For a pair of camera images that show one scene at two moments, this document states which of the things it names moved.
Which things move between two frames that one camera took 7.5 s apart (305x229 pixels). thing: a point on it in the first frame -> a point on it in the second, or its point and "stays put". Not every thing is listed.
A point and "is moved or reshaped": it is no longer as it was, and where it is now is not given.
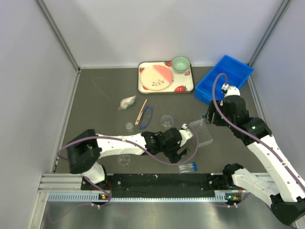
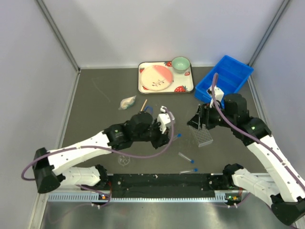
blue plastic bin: [238, 73] stays put
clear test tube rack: [201, 132] stays put
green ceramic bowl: [180, 63] stays put
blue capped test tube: [188, 167] -> [192, 161]
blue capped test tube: [193, 164] is moved or reshaped
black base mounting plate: [161, 185] stays put
